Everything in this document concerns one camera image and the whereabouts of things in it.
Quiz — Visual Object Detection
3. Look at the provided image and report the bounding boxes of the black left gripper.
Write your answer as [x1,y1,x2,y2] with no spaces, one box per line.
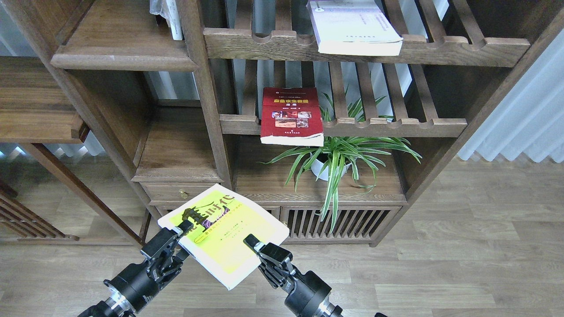
[104,220,193,313]

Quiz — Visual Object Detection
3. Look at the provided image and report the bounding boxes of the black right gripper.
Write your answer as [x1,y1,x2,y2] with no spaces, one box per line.
[244,234,342,317]

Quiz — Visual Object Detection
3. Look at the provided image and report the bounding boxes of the yellow green cover book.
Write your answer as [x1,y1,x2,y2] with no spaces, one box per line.
[158,184,289,290]

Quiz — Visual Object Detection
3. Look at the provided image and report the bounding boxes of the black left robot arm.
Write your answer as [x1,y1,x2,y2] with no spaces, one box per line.
[80,220,193,317]

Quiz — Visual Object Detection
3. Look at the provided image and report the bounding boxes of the right slatted cabinet door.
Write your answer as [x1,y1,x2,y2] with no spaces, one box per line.
[268,206,401,243]

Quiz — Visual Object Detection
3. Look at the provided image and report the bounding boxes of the slatted cabinet door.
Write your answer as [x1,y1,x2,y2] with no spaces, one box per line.
[156,206,280,242]
[268,206,401,243]

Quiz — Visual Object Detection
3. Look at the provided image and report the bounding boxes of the left slatted cabinet door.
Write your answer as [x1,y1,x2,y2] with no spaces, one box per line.
[156,206,280,242]

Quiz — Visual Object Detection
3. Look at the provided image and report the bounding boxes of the small wooden drawer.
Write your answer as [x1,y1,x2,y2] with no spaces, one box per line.
[140,182,215,204]

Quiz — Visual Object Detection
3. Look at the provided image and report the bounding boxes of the white plant pot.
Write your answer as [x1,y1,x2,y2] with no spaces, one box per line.
[311,153,352,181]

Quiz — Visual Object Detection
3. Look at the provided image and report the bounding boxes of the green spider plant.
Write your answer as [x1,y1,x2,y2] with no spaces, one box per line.
[268,104,421,228]

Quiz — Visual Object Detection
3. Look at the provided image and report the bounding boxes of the red cover book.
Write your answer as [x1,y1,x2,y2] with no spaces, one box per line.
[260,88,324,147]

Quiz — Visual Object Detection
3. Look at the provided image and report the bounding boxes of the dark wooden bookshelf unit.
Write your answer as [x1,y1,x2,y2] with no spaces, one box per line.
[1,0,563,246]

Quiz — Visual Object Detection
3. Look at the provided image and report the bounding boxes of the wooden side table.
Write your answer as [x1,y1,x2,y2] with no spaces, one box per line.
[0,56,150,246]

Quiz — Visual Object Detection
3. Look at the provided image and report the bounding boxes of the white rolled papers in plastic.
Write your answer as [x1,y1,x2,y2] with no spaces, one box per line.
[149,0,184,41]

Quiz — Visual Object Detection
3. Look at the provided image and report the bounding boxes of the white purple cover book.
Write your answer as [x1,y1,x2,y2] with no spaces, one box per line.
[306,0,403,56]

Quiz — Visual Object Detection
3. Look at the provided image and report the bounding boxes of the white curtain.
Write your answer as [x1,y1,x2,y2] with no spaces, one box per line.
[458,32,564,163]

